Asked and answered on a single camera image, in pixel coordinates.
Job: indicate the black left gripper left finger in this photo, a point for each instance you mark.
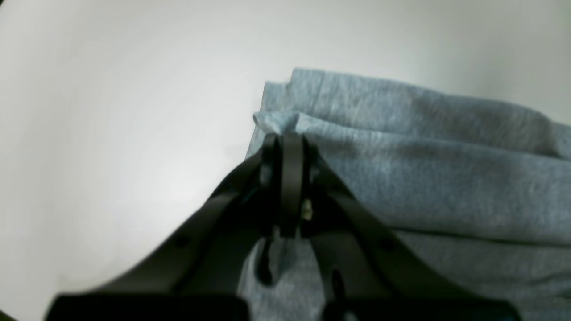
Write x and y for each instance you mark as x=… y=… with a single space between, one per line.
x=194 y=274

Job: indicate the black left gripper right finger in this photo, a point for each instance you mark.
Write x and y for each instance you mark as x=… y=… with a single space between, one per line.
x=367 y=273

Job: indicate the grey T-shirt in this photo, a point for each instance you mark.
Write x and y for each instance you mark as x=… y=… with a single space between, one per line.
x=479 y=189

